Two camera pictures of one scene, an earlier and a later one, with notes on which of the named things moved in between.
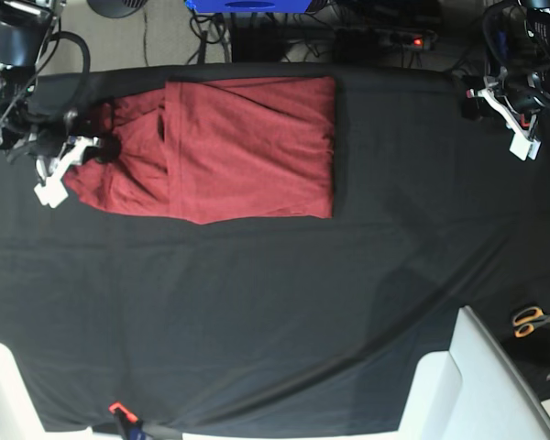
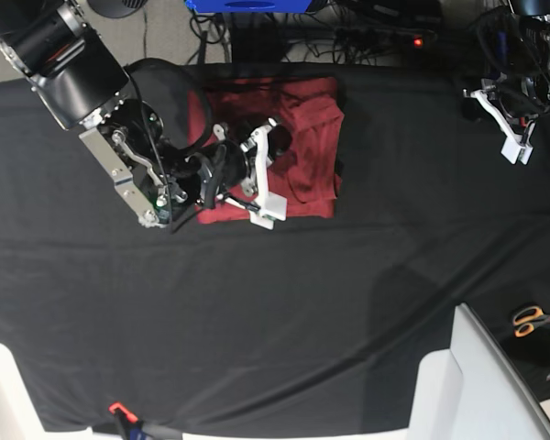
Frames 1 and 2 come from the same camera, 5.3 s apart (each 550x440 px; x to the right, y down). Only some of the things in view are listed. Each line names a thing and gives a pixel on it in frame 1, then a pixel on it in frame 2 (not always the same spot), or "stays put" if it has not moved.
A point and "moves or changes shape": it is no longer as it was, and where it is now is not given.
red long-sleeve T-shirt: x=214 y=150 moves or changes shape
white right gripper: x=477 y=108 stays put
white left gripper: x=54 y=166 → x=271 y=206
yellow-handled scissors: x=526 y=319 stays put
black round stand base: x=115 y=8 stays put
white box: x=475 y=391 stays put
